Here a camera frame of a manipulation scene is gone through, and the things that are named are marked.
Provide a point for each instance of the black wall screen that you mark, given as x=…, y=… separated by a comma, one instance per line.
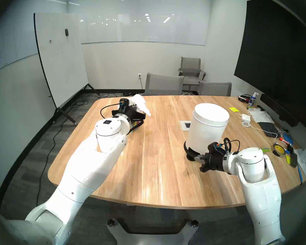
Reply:
x=278, y=55

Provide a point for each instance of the white cloth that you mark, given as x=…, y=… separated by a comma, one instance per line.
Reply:
x=262, y=116

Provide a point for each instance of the grey swivel office chair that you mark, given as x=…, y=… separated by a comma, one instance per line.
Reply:
x=191, y=65

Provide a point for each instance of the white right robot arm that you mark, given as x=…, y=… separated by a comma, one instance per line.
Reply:
x=262, y=196

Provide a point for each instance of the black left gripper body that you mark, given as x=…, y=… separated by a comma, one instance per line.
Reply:
x=127, y=112

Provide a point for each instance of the black block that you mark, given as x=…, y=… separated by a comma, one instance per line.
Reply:
x=294, y=160

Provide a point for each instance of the blue pouch with marker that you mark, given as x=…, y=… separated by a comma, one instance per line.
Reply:
x=288, y=139

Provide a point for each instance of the black keyboard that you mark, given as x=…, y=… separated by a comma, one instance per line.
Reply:
x=269, y=129

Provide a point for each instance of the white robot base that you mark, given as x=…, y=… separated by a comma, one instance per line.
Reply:
x=148, y=236

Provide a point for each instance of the rolling whiteboard on stand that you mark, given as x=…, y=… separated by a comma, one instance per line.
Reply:
x=61, y=60

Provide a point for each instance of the yellow black tape roll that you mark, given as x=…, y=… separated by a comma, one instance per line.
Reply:
x=279, y=149

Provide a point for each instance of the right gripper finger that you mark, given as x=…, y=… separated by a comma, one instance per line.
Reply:
x=205, y=168
x=201, y=158

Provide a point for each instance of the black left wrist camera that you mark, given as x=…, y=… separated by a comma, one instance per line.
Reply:
x=124, y=102

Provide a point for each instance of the wide grey mesh chair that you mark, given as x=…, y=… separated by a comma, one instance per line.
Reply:
x=163, y=85

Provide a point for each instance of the wall whiteboard with writing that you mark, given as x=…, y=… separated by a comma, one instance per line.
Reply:
x=10, y=53

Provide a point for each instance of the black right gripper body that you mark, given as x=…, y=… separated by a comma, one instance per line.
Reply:
x=215, y=161

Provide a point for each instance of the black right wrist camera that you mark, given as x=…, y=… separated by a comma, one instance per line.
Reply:
x=215, y=146

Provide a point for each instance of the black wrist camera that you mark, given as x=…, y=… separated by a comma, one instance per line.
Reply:
x=215, y=146
x=124, y=102

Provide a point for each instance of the colourful patterned tissue box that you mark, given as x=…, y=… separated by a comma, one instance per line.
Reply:
x=135, y=125

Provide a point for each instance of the whiteboard cleaner spray bottle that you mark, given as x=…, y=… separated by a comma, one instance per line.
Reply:
x=252, y=101

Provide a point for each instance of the black marker pack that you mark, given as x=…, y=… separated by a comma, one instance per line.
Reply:
x=244, y=98

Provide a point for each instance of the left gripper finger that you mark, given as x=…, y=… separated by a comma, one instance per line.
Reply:
x=139, y=109
x=137, y=124

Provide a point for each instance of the white pulled-out tissue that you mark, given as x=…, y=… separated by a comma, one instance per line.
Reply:
x=141, y=101

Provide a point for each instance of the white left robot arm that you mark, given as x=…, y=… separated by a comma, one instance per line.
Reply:
x=91, y=165

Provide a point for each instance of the white table outlet plate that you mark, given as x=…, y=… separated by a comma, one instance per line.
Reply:
x=185, y=125

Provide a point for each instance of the long glass wall board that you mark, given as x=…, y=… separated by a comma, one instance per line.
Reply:
x=148, y=30

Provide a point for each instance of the yellow sticky note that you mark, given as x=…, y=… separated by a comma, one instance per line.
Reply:
x=234, y=109

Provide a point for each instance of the black video bar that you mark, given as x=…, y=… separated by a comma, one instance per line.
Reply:
x=278, y=109

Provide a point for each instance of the white power adapter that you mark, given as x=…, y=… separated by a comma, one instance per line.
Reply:
x=246, y=117

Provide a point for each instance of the blue pen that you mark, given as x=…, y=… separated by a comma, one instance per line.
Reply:
x=300, y=173

